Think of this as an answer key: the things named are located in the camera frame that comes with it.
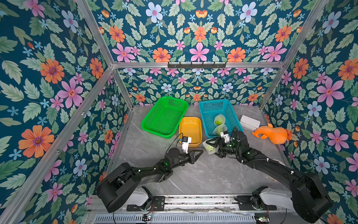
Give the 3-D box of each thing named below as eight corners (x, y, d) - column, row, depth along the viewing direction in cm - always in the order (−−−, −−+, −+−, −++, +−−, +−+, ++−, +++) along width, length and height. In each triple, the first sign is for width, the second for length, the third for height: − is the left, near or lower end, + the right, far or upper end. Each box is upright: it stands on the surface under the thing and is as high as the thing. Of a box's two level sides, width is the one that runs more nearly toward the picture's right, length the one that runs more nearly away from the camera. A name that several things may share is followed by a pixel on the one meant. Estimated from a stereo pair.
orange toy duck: (251, 134, 104) (255, 128, 98) (255, 125, 110) (259, 118, 103) (279, 148, 97) (286, 142, 90) (283, 137, 102) (289, 131, 96)
